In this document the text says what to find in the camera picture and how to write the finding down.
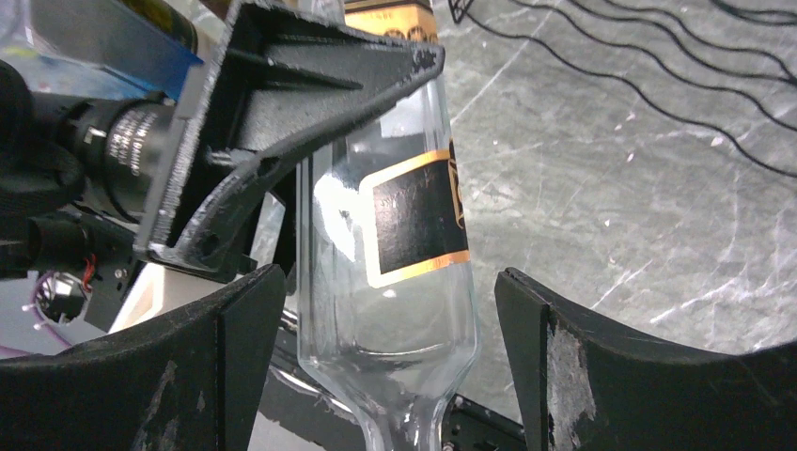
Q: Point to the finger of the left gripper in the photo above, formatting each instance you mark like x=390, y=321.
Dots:
x=281, y=85

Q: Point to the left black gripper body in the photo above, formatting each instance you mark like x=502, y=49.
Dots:
x=58, y=151

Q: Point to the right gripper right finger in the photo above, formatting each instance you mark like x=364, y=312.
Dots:
x=587, y=382

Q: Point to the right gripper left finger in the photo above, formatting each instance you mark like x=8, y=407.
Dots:
x=189, y=379

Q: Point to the clear bottle black gold label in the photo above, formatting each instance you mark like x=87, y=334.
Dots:
x=387, y=319

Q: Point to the dark green wine bottle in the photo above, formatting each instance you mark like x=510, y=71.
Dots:
x=168, y=20

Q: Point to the black wire wine rack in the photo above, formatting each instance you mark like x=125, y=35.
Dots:
x=723, y=90

